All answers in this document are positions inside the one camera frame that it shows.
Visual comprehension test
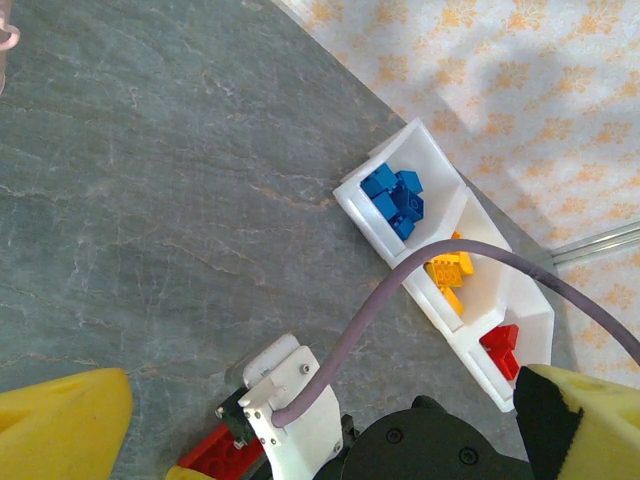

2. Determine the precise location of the yellow lego brick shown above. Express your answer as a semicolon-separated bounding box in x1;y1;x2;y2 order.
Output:
442;287;465;316
424;253;464;289
452;232;475;276

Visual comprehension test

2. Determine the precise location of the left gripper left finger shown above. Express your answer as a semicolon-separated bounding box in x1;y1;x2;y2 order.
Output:
0;368;135;480

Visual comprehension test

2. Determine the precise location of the pink cup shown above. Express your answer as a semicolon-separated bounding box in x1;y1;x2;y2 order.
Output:
0;0;21;96

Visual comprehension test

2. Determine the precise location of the red lego brick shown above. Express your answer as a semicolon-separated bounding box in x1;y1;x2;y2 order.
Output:
177;422;266;480
492;347;521;382
478;323;521;351

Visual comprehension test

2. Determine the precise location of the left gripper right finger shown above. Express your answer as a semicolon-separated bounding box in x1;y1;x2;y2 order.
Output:
513;363;640;480

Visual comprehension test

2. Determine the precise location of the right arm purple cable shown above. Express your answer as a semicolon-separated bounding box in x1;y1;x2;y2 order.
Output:
272;238;640;429

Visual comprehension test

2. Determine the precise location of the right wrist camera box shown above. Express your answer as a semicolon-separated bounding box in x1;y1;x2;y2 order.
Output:
215;333;345;480

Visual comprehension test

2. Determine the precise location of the white three-compartment bin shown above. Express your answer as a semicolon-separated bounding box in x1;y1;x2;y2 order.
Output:
332;117;557;414

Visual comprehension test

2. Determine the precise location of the blue lego brick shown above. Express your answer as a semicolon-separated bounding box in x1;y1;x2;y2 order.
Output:
399;189;426;222
392;215;417;242
397;169;424;194
360;163;400;199
372;192;402;221

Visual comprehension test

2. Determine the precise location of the aluminium frame post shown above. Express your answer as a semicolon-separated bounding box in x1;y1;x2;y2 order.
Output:
548;219;640;267

